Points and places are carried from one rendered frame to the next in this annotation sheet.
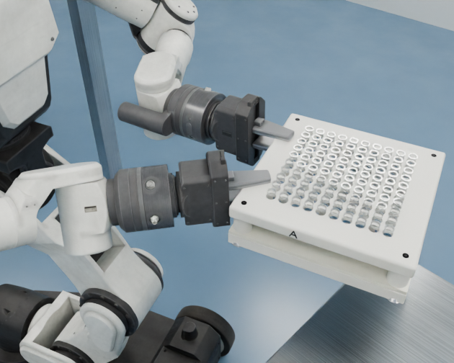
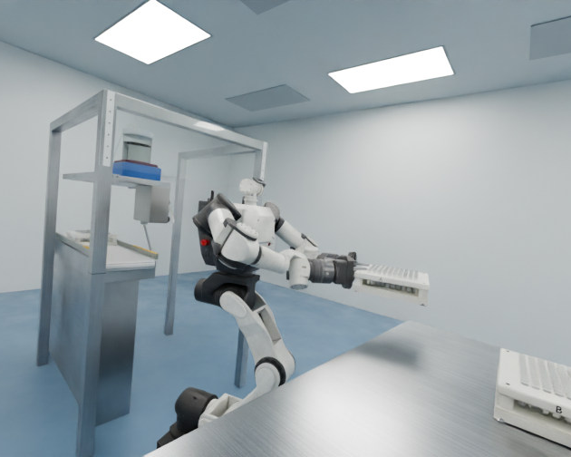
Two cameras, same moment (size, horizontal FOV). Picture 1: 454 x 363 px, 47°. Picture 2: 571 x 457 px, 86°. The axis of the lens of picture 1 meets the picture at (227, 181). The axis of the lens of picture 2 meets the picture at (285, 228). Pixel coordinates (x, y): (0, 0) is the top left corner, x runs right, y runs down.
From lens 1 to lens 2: 70 cm
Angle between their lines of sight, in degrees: 38
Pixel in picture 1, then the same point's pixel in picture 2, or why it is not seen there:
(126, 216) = (317, 270)
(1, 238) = (280, 262)
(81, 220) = (300, 270)
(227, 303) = not seen: hidden behind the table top
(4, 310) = (193, 397)
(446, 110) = not seen: hidden behind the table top
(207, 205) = (344, 274)
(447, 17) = (402, 315)
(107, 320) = (272, 372)
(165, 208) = (332, 269)
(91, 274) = (267, 345)
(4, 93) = not seen: hidden behind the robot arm
